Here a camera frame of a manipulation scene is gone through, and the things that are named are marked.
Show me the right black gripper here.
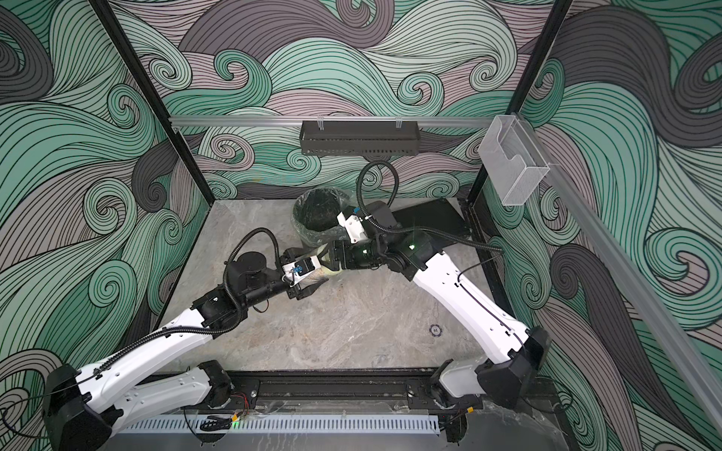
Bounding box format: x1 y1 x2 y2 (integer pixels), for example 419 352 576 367
319 239 389 272

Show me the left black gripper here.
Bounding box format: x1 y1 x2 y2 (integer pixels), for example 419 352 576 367
239 247 325 310

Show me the glass oatmeal jar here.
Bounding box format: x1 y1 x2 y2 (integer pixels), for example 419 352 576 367
305 256 343 284

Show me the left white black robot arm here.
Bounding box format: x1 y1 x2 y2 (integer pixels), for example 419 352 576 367
42 252 326 450

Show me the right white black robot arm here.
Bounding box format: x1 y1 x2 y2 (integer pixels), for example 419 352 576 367
318 232 552 409

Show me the clear plastic bin liner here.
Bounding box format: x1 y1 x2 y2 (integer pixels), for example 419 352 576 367
291 187 368 254

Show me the black trash bin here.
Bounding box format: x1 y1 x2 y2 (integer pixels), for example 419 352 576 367
291 187 352 248

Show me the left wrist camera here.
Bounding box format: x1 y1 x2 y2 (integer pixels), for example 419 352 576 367
282 257 313 286

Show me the left black corrugated cable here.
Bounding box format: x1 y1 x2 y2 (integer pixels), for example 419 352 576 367
92 226 282 376

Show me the black corrugated cable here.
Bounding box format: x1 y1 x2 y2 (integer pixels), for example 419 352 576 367
354 160 503 254
92 226 282 376

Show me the right black corrugated cable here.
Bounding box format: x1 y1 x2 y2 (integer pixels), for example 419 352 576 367
354 160 503 254

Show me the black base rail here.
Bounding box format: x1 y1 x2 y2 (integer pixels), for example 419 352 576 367
129 368 560 410

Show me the black wall shelf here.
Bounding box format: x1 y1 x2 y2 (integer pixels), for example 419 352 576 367
299 120 421 158

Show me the white slotted cable duct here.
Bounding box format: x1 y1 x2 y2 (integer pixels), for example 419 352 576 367
124 413 440 435

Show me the clear acrylic wall holder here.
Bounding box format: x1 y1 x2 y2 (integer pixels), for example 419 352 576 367
479 115 549 207

